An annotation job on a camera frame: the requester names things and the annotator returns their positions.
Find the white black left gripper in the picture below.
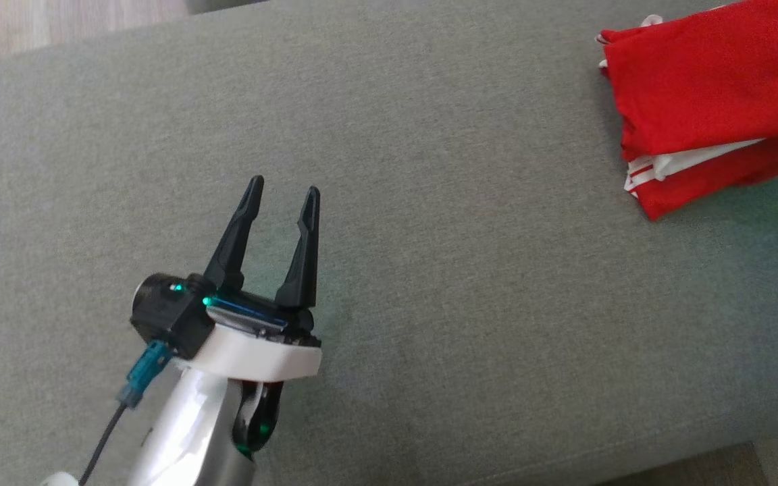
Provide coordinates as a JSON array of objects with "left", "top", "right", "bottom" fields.
[{"left": 173, "top": 175, "right": 322, "bottom": 379}]

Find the red basketball jersey white sleeve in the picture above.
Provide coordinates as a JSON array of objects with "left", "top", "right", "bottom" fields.
[{"left": 598, "top": 0, "right": 778, "bottom": 222}]

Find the grey sofa seat cushion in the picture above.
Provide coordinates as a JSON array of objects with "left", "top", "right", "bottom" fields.
[{"left": 0, "top": 0, "right": 778, "bottom": 486}]

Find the grey sofa back cushion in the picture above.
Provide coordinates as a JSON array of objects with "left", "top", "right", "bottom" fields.
[{"left": 185, "top": 0, "right": 275, "bottom": 16}]

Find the black cable teal plug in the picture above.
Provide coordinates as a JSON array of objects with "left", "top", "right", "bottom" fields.
[{"left": 41, "top": 340, "right": 174, "bottom": 486}]

